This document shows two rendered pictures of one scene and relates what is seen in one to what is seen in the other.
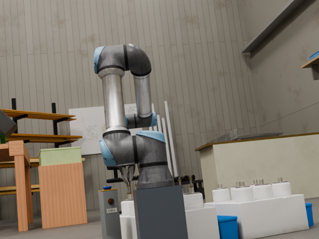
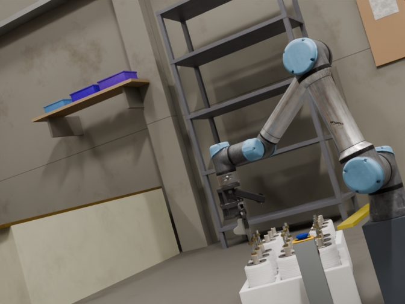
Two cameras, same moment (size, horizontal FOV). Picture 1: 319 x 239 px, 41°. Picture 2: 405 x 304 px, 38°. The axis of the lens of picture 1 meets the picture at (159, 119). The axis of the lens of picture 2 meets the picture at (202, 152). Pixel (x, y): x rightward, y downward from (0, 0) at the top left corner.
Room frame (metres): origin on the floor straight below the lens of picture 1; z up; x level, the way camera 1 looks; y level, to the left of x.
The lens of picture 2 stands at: (1.06, 1.96, 0.56)
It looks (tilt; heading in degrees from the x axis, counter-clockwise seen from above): 3 degrees up; 306
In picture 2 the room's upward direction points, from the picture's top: 16 degrees counter-clockwise
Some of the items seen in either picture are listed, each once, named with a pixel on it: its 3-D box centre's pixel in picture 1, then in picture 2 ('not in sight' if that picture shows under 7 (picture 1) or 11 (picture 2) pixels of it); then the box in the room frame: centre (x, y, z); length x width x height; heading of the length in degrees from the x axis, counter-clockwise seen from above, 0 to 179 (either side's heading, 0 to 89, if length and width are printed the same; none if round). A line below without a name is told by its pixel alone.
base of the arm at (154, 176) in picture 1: (154, 175); (389, 201); (1.75, 0.04, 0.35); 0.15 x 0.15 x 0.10
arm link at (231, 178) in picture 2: not in sight; (228, 179); (2.24, 0.21, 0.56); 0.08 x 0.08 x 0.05
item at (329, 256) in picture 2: not in sight; (328, 271); (2.01, 0.10, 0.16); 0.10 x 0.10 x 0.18
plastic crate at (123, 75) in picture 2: not in sight; (118, 81); (4.97, -2.43, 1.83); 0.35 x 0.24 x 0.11; 9
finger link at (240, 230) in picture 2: (122, 176); (241, 230); (2.23, 0.22, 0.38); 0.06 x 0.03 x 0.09; 32
